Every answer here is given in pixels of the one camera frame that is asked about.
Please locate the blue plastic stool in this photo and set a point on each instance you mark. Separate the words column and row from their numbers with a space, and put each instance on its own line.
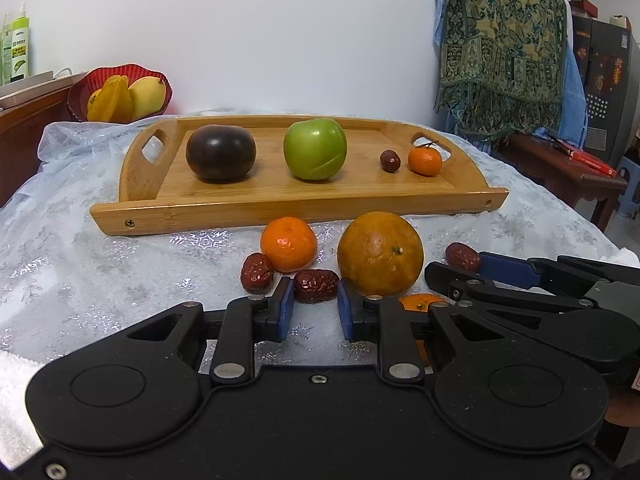
column 627, row 180

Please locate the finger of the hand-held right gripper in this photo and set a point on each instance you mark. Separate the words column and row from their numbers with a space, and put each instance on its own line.
column 480, row 292
column 505, row 267

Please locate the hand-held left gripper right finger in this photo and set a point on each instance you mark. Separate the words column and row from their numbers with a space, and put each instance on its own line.
column 344, row 310

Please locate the dark wooden side table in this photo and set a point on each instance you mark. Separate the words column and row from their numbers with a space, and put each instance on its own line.
column 550, row 165

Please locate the green apple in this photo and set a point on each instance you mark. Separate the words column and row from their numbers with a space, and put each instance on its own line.
column 315, row 150

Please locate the yellow starfruit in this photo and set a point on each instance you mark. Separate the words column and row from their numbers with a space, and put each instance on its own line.
column 112, row 100

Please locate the red box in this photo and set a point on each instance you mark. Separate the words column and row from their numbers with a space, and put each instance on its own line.
column 582, row 7

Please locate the red glass fruit bowl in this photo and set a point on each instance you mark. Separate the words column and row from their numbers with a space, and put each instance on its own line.
column 80, row 100

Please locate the large greenish orange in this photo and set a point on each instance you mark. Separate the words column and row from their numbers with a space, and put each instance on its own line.
column 380, row 255

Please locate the red book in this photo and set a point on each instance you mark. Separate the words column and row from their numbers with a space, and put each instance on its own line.
column 592, row 162

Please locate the red date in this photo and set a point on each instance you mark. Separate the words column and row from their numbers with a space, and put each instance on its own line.
column 460, row 256
column 315, row 285
column 390, row 161
column 256, row 274

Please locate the dark purple round fruit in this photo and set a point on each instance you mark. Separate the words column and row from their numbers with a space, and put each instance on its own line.
column 221, row 155

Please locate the white towel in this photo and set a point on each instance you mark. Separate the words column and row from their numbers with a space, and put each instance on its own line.
column 15, row 375

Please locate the green label bottle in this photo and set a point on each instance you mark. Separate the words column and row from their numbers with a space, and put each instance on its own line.
column 20, row 45

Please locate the white plastic tray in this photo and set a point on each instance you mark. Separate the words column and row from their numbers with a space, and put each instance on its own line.
column 35, row 87

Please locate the yellow mango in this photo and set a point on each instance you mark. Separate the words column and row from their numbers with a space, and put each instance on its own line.
column 147, row 95

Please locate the brown wooden cabinet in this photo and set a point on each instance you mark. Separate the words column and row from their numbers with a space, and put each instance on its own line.
column 20, row 140

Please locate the wooden bamboo tray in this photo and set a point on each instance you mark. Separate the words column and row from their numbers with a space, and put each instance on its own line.
column 300, row 195

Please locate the black refrigerator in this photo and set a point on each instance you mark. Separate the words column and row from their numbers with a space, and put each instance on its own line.
column 605, row 110

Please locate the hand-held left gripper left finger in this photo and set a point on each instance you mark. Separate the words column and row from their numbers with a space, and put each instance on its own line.
column 286, row 310

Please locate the small tangerine with stem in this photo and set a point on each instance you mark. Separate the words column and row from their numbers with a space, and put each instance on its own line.
column 425, row 161

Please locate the snowflake print tablecloth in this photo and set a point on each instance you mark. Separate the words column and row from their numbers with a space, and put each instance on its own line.
column 75, row 260

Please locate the green patterned scarf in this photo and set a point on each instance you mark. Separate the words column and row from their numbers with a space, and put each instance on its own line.
column 500, row 50

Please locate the pale green bottle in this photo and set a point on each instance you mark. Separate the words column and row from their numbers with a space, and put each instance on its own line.
column 5, row 55

